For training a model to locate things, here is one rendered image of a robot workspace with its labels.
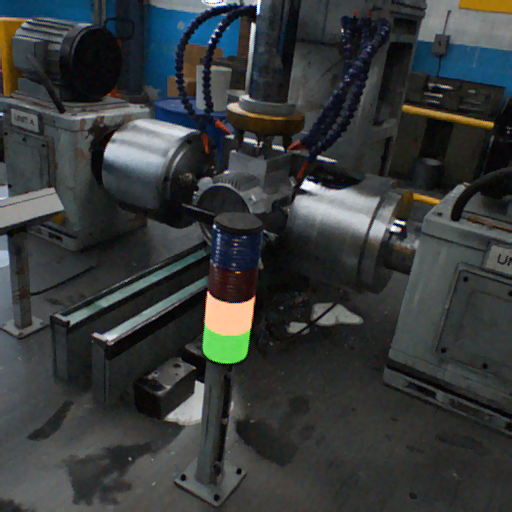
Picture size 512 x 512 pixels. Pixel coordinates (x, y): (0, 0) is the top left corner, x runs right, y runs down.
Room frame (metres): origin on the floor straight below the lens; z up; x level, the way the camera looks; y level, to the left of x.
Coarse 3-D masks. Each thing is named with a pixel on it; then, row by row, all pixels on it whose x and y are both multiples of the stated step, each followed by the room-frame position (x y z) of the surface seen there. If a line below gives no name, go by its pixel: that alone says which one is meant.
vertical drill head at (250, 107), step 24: (264, 0) 1.22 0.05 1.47; (288, 0) 1.21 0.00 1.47; (264, 24) 1.21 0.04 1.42; (288, 24) 1.21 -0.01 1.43; (264, 48) 1.21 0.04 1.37; (288, 48) 1.22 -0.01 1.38; (264, 72) 1.21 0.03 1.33; (288, 72) 1.22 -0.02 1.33; (264, 96) 1.21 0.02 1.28; (288, 96) 1.24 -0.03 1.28; (240, 120) 1.18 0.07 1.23; (264, 120) 1.16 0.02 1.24; (288, 120) 1.18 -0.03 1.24; (240, 144) 1.22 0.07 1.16; (264, 144) 1.18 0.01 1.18; (288, 144) 1.26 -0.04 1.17
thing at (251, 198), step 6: (204, 180) 1.15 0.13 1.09; (210, 180) 1.17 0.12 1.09; (288, 180) 1.25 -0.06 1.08; (294, 180) 1.27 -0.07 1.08; (204, 186) 1.15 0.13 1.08; (288, 186) 1.25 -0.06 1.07; (252, 192) 1.10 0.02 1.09; (246, 198) 1.10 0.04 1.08; (252, 198) 1.09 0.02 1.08; (258, 198) 1.11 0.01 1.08; (252, 204) 1.10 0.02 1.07; (198, 234) 1.16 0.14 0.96; (198, 240) 1.16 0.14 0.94
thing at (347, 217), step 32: (320, 192) 1.04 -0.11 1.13; (352, 192) 1.02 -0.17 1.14; (384, 192) 1.02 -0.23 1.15; (288, 224) 1.03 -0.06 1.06; (320, 224) 1.00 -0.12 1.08; (352, 224) 0.97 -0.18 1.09; (384, 224) 0.97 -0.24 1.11; (416, 224) 1.02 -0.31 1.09; (288, 256) 1.03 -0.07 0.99; (320, 256) 0.99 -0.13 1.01; (352, 256) 0.96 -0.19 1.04; (384, 256) 1.00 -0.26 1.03; (352, 288) 0.98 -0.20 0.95; (384, 288) 1.05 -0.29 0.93
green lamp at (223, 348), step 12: (204, 336) 0.59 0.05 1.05; (216, 336) 0.57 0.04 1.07; (228, 336) 0.57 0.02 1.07; (240, 336) 0.57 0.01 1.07; (204, 348) 0.58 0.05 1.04; (216, 348) 0.57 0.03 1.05; (228, 348) 0.57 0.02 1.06; (240, 348) 0.58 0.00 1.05; (216, 360) 0.57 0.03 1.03; (228, 360) 0.57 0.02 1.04; (240, 360) 0.58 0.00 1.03
